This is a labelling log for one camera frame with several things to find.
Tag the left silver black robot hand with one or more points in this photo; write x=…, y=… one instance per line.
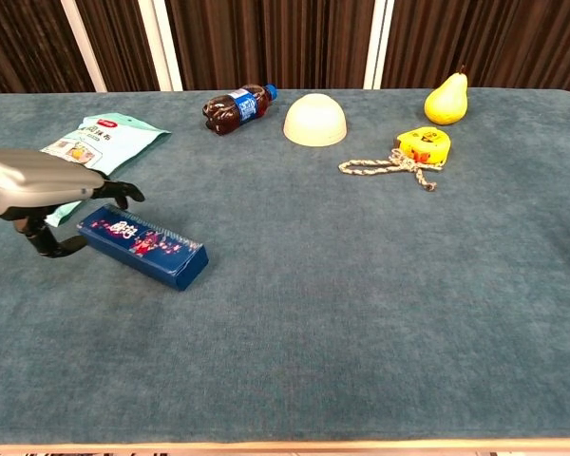
x=33, y=178

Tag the blue patterned glasses case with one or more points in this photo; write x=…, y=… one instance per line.
x=147, y=249

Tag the mint green wipes package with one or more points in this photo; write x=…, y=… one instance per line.
x=119, y=138

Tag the small cola bottle blue label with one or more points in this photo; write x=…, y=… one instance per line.
x=233, y=109

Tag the dark brown pleated curtain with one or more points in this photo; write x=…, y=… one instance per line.
x=275, y=43

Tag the cream ceramic bowl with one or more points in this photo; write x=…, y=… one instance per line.
x=316, y=121

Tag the teal velvet table cloth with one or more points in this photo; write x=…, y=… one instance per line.
x=313, y=309

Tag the yellow tape measure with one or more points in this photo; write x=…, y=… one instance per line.
x=425, y=145

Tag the yellow pear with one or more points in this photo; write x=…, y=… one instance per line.
x=446, y=104

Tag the thin white frame post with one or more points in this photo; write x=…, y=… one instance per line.
x=83, y=45

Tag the wide white frame post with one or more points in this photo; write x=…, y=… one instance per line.
x=379, y=45
x=161, y=45

